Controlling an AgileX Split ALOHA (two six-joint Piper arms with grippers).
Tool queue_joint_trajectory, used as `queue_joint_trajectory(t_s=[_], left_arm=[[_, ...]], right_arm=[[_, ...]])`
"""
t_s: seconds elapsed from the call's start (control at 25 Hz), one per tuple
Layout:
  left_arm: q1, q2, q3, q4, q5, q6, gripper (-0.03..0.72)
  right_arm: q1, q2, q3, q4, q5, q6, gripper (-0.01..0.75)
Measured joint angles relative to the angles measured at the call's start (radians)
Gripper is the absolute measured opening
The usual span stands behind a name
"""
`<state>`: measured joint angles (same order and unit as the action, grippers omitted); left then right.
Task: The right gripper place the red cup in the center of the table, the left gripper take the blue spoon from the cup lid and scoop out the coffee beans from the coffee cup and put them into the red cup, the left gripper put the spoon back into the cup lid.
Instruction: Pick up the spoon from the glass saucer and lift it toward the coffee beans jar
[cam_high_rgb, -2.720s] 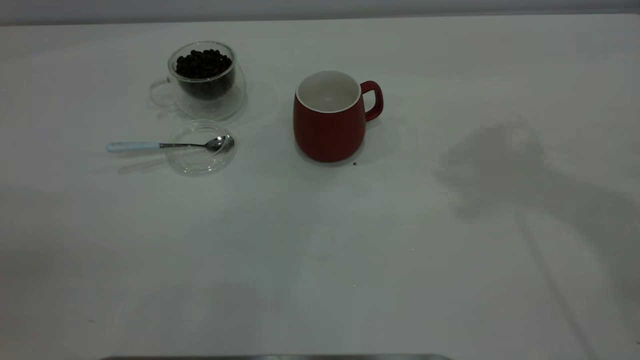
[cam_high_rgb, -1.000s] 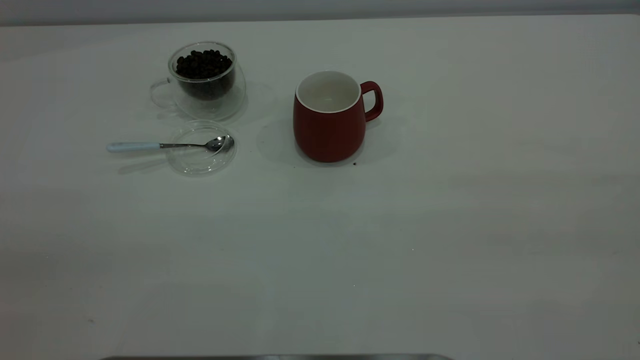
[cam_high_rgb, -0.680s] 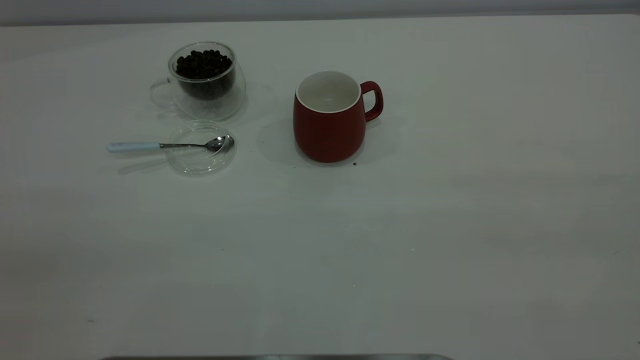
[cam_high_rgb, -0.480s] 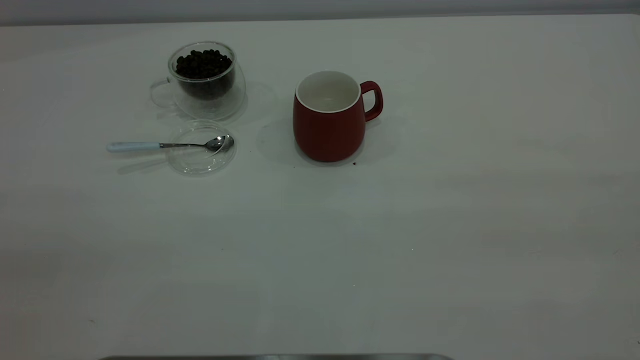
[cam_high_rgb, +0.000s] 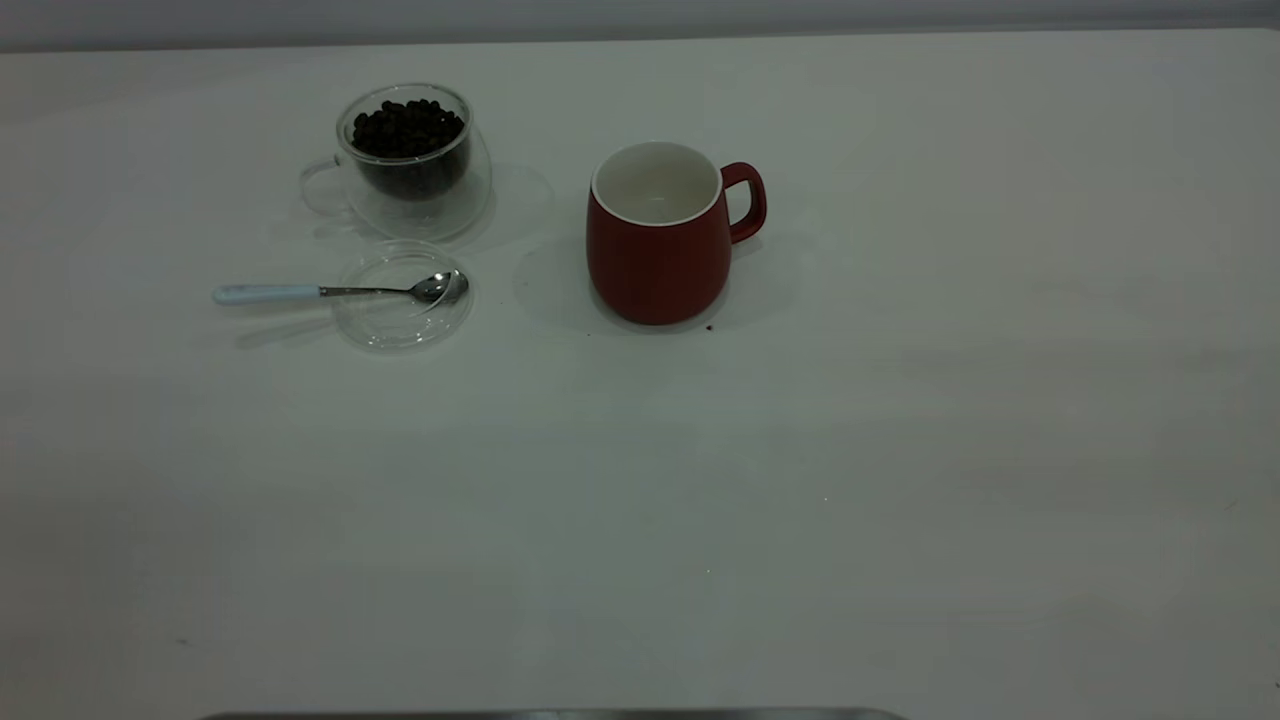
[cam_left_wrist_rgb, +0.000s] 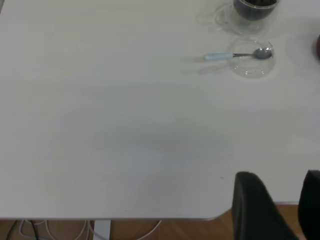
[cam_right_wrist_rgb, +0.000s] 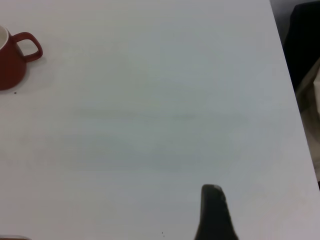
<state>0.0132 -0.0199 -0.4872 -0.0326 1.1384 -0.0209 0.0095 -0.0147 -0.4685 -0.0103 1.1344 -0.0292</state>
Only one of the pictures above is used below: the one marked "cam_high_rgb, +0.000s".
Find red ceramic mug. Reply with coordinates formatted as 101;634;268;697
586;141;768;326

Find clear glass saucer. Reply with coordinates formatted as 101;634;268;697
331;240;475;353

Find clear glass handled cup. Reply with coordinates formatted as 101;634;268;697
299;82;494;243

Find dark coffee beans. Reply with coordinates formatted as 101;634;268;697
350;98;468;197

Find steel spoon with white handle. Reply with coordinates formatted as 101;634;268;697
212;271;469;306

